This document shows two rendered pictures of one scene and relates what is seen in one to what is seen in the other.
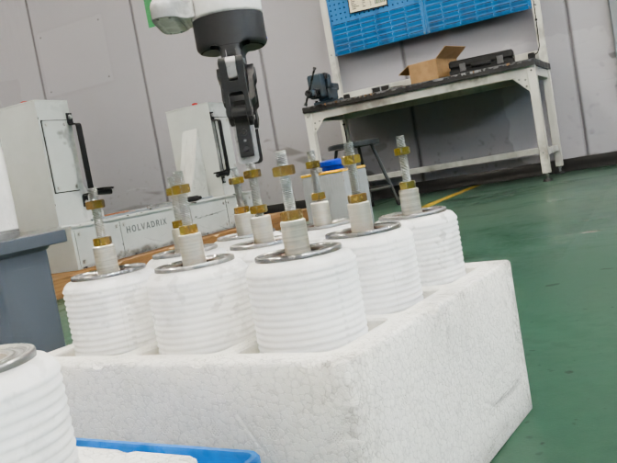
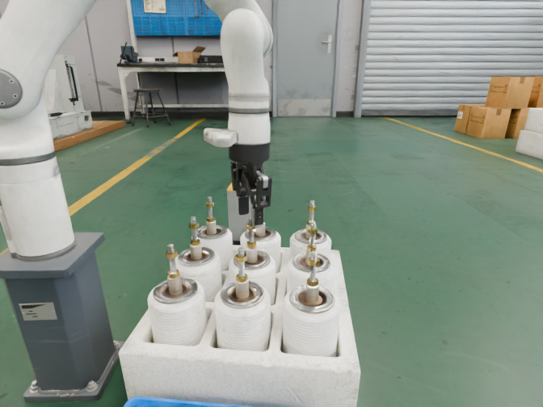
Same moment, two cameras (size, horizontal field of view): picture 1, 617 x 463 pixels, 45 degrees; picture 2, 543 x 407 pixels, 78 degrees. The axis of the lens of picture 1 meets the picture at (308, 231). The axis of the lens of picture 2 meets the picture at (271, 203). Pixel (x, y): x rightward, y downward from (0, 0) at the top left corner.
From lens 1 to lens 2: 47 cm
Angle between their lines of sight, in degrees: 31
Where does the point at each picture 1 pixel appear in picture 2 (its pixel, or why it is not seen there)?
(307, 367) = (338, 372)
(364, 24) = (152, 20)
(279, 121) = (98, 65)
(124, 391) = (210, 372)
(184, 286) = (250, 317)
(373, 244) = (326, 278)
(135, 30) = not seen: outside the picture
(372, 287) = not seen: hidden behind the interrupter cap
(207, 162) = (62, 90)
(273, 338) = (305, 347)
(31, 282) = (89, 273)
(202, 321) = (257, 332)
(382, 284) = not seen: hidden behind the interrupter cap
